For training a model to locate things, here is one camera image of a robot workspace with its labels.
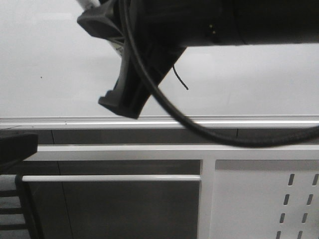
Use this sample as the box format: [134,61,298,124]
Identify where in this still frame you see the white whiteboard with aluminium frame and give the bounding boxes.
[0,0,319,129]

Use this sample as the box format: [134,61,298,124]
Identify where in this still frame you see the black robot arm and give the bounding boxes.
[77,0,319,119]

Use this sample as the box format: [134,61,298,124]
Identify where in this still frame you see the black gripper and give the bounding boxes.
[76,0,235,119]

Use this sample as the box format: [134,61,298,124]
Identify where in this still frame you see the white marker with black cap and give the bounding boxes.
[76,0,101,10]

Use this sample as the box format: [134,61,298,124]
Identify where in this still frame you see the white metal stand frame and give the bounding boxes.
[22,144,319,239]

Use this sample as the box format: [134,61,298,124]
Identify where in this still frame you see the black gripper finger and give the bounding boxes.
[0,133,38,174]

